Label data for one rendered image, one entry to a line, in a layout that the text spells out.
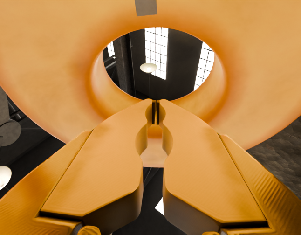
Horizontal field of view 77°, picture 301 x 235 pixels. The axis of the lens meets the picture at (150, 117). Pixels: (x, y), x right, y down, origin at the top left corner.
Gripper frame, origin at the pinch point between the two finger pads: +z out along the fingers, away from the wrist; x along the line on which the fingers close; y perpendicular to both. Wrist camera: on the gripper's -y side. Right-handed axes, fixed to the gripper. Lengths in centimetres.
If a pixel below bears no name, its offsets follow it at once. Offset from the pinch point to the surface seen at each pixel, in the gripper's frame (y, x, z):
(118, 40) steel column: 70, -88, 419
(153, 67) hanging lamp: 198, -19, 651
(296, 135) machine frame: 17.2, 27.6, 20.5
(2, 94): 84, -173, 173
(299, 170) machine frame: 26.3, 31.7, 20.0
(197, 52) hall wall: 164, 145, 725
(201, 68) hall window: 220, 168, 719
